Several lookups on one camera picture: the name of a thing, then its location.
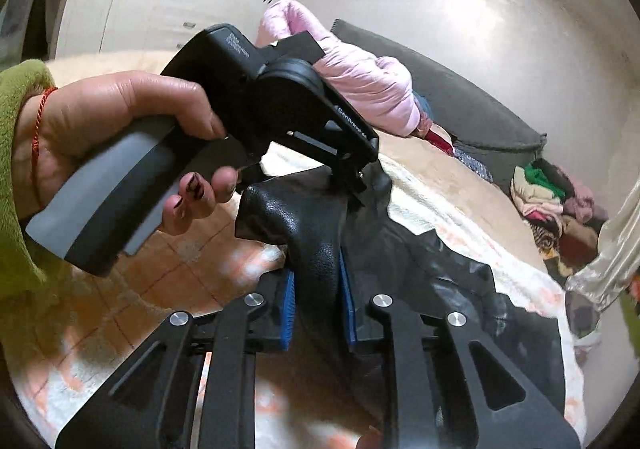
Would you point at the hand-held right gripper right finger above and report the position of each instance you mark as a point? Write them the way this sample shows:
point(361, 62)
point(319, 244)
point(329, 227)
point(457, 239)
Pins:
point(347, 309)

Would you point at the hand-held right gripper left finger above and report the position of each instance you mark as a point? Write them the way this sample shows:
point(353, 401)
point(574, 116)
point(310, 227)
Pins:
point(287, 309)

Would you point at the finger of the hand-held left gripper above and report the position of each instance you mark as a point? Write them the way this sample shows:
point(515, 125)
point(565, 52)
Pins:
point(357, 179)

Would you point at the black leather jacket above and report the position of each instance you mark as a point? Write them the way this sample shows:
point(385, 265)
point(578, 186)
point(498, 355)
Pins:
point(300, 224)

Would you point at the person's left forearm green sleeve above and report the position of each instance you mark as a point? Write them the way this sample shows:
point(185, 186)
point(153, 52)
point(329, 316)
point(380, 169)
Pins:
point(17, 249)

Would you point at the pile of mixed clothes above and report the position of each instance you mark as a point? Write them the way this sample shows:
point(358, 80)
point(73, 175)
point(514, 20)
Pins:
point(550, 199)

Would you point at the person's right hand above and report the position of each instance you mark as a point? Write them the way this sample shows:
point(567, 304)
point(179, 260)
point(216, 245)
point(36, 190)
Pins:
point(370, 440)

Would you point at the person's left hand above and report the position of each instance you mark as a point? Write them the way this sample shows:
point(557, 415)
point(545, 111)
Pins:
point(100, 99)

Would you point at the red garment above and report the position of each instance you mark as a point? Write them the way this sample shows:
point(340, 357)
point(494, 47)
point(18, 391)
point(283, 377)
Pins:
point(440, 141)

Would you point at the pink puffer jacket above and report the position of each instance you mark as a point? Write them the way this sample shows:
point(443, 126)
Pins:
point(370, 89)

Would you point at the beige bed sheet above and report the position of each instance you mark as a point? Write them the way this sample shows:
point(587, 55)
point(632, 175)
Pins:
point(450, 164)

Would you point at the blue garment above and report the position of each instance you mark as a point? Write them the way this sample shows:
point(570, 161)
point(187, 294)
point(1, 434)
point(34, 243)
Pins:
point(422, 106)

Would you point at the grey striped cloth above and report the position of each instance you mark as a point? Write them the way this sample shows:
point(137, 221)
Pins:
point(472, 161)

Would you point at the white and orange fleece blanket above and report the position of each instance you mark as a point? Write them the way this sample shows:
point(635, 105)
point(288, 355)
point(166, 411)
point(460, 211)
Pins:
point(150, 279)

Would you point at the cream satin cloth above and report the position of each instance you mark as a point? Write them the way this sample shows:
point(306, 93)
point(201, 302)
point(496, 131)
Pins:
point(610, 249)

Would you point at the green cloth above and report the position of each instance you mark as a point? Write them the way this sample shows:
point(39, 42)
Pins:
point(631, 319)

